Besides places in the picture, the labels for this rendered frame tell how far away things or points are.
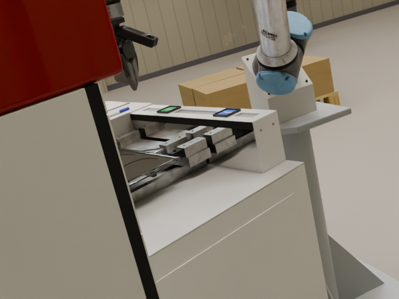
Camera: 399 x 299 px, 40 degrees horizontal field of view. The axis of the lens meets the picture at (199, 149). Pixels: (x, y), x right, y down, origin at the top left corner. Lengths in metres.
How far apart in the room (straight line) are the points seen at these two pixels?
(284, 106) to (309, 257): 0.53
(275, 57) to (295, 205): 0.41
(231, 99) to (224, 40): 4.61
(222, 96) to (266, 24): 2.96
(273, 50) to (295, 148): 0.44
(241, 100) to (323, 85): 0.75
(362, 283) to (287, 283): 0.87
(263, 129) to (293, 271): 0.38
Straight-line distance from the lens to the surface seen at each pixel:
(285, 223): 1.42
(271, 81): 1.59
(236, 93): 4.44
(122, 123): 1.79
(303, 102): 1.86
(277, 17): 1.46
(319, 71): 4.75
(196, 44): 8.78
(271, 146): 1.44
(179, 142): 1.56
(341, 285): 2.25
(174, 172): 1.50
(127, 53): 1.62
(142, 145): 1.70
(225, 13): 9.00
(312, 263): 1.55
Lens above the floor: 1.33
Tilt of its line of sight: 17 degrees down
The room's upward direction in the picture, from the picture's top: 13 degrees counter-clockwise
